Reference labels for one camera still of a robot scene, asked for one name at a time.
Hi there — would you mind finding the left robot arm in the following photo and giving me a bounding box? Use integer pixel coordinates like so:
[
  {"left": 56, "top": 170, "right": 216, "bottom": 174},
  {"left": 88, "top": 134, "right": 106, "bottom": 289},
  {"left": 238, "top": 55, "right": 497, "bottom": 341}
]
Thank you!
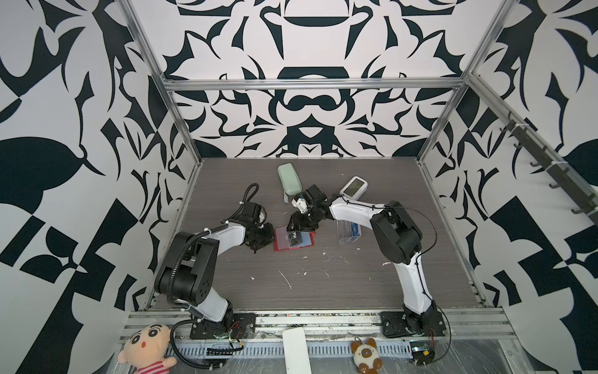
[{"left": 154, "top": 202, "right": 274, "bottom": 323}]

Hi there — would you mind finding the red leather card holder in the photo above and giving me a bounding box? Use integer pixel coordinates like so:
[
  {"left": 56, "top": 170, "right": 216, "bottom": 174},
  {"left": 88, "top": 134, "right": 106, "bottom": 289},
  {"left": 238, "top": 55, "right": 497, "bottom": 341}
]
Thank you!
[{"left": 273, "top": 227, "right": 316, "bottom": 252}]

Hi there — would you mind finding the brown white plush toy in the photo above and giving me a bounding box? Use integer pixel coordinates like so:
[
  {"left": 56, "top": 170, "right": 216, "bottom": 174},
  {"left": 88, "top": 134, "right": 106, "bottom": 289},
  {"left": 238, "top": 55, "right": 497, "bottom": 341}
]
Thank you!
[{"left": 350, "top": 337, "right": 382, "bottom": 374}]

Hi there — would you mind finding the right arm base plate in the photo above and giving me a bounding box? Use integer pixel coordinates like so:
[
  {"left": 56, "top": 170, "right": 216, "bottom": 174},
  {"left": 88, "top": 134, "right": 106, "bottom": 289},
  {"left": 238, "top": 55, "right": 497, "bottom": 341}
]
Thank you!
[{"left": 380, "top": 309, "right": 446, "bottom": 338}]

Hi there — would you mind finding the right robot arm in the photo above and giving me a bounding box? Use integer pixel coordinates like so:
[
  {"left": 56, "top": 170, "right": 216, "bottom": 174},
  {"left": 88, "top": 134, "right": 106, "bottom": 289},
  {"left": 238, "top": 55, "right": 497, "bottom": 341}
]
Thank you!
[{"left": 287, "top": 185, "right": 433, "bottom": 316}]

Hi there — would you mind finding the left black corrugated cable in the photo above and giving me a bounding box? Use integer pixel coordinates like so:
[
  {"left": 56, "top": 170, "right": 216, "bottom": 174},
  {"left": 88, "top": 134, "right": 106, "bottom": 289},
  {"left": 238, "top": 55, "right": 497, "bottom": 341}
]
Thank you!
[{"left": 165, "top": 228, "right": 225, "bottom": 370}]

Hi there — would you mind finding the white digital clock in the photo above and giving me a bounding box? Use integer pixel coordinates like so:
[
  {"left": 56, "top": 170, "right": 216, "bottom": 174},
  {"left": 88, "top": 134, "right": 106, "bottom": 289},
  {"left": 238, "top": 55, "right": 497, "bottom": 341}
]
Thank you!
[{"left": 339, "top": 176, "right": 368, "bottom": 200}]

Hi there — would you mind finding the white cable duct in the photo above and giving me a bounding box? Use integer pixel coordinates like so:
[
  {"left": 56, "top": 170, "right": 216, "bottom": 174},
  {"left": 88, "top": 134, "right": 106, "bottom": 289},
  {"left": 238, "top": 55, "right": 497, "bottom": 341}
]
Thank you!
[{"left": 177, "top": 341, "right": 413, "bottom": 359}]

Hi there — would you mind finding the cartoon boy plush doll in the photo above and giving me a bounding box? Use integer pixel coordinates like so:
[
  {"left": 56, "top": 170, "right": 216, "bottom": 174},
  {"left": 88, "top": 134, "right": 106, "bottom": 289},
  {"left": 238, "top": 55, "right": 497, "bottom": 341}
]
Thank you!
[{"left": 117, "top": 324, "right": 178, "bottom": 374}]

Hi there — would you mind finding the clear acrylic card stand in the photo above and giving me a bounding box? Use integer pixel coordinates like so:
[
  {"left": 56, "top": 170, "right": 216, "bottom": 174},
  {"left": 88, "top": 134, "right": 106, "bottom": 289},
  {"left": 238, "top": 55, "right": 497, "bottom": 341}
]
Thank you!
[{"left": 336, "top": 221, "right": 362, "bottom": 244}]

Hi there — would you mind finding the green glasses case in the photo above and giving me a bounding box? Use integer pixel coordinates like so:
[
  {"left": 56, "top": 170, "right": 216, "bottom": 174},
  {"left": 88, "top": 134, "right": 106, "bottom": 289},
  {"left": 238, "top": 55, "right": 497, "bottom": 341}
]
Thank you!
[{"left": 277, "top": 163, "right": 303, "bottom": 197}]

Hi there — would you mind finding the grey hook rack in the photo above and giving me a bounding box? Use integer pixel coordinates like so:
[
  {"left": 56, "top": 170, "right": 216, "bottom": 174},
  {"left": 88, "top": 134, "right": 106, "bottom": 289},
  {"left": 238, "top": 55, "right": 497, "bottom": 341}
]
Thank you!
[{"left": 501, "top": 112, "right": 597, "bottom": 225}]

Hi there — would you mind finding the blue vip card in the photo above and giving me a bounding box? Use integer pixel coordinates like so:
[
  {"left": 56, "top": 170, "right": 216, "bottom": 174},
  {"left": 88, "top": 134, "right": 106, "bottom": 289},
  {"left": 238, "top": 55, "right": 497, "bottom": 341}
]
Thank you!
[{"left": 351, "top": 223, "right": 361, "bottom": 240}]

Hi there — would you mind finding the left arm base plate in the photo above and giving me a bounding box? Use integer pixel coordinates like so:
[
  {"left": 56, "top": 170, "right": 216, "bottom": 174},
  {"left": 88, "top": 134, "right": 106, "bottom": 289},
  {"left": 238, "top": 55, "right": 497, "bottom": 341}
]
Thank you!
[{"left": 190, "top": 313, "right": 257, "bottom": 340}]

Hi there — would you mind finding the small green circuit board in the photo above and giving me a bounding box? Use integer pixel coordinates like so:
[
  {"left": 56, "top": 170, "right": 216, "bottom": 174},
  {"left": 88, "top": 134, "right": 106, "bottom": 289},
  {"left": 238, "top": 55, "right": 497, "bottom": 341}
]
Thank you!
[{"left": 410, "top": 341, "right": 435, "bottom": 367}]

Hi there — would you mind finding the white rectangular box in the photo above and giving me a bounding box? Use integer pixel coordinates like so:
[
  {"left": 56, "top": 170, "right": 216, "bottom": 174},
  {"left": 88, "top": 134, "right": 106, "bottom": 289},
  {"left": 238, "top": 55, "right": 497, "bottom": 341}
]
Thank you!
[{"left": 283, "top": 327, "right": 311, "bottom": 374}]

